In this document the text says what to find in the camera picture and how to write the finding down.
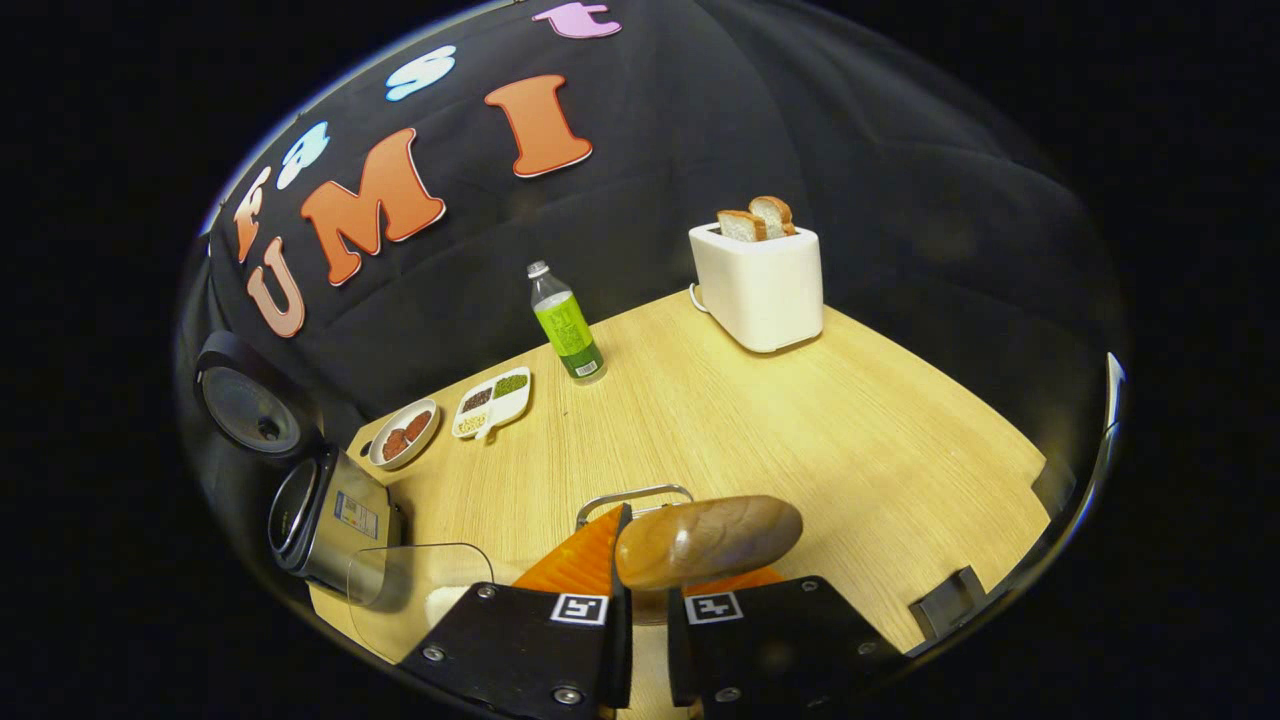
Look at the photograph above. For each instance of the green label bottle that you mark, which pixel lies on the green label bottle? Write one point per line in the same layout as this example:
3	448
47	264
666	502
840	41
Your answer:
568	325

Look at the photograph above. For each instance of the bread slice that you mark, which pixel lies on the bread slice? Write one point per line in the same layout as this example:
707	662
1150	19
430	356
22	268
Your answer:
740	226
778	215

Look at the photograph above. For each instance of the white plate with red meat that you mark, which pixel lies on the white plate with red meat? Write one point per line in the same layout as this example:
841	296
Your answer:
404	436

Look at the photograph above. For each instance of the white toaster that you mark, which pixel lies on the white toaster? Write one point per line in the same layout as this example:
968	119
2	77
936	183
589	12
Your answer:
760	290

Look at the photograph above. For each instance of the grey table edge bracket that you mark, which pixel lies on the grey table edge bracket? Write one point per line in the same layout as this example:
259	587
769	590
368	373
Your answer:
945	605
1055	485

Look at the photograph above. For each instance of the white divided bean dish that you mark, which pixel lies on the white divided bean dish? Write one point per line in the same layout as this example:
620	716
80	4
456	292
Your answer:
492	402

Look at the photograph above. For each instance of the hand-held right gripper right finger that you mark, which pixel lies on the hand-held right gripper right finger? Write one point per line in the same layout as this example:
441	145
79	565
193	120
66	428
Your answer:
790	640

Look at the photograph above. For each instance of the silver black rice cooker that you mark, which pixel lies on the silver black rice cooker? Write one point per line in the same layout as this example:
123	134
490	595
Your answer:
335	520

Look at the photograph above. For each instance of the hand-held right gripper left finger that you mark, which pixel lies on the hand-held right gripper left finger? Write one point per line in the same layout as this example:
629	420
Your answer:
622	600

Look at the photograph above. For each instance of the wooden spoon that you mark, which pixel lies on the wooden spoon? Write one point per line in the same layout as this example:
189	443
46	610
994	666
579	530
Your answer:
705	540

